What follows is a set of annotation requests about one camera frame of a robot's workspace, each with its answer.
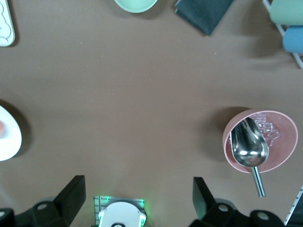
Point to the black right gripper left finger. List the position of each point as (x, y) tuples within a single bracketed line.
[(68, 198)]

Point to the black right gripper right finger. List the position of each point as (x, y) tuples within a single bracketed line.
[(204, 203)]

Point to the white round plate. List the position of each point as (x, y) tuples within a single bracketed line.
[(10, 137)]

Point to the orange mandarin fruit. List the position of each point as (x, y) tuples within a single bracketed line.
[(0, 127)]

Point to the metal scoop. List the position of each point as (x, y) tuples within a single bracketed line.
[(248, 151)]

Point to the clear ice cubes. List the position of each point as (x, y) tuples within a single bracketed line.
[(267, 130)]

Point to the pink bowl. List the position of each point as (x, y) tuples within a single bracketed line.
[(284, 146)]

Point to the cream tray with bear print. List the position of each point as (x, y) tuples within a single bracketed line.
[(7, 28)]

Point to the blue cup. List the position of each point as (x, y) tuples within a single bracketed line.
[(294, 39)]

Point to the dark grey folded cloth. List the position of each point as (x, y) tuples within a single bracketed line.
[(203, 14)]

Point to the light green bowl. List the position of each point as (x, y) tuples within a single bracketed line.
[(136, 4)]

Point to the light green cup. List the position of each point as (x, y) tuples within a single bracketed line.
[(288, 11)]

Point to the aluminium frame rail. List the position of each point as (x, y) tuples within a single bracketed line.
[(296, 208)]

